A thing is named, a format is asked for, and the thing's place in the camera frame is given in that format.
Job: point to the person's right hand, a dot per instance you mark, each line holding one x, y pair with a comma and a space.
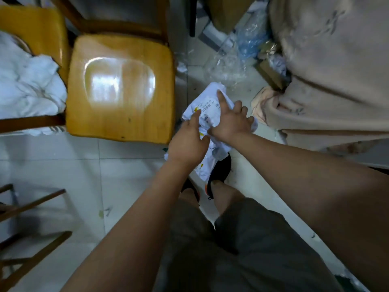
231, 124

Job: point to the person's left hand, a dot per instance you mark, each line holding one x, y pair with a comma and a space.
185, 145

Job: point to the person's left thumb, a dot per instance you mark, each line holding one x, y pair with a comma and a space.
205, 141

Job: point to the person's right middle finger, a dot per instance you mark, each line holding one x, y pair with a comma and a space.
237, 106

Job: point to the person's right little finger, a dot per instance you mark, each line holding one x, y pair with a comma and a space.
250, 120

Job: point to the person's right thumb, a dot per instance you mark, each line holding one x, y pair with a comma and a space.
212, 134

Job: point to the white plastic mailer package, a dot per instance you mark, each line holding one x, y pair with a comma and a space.
209, 110

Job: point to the person's left forearm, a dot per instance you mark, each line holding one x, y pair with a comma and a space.
133, 234

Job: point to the person's right forearm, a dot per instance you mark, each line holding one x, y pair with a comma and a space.
319, 191

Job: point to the pink cloth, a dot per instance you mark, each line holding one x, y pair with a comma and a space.
259, 101

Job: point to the black shoe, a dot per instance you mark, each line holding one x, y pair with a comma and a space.
190, 189
219, 173

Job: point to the clear plastic bag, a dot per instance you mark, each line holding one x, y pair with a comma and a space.
226, 65

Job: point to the small brown cardboard box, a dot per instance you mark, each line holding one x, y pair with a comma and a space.
270, 74

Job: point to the white paper scrap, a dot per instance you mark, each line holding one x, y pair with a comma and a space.
181, 67

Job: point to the blue plastic bag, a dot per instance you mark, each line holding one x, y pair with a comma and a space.
252, 34

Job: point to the wooden chair with yellow seat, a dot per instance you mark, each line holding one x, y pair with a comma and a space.
121, 88
36, 30

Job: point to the beige blanket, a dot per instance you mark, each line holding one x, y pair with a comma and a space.
334, 66

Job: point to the grey shorts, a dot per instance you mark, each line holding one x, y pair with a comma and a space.
243, 252

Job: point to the white crumpled cloth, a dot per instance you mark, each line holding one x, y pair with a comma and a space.
29, 85

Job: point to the dark wooden chair frame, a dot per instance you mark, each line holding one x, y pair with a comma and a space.
27, 237

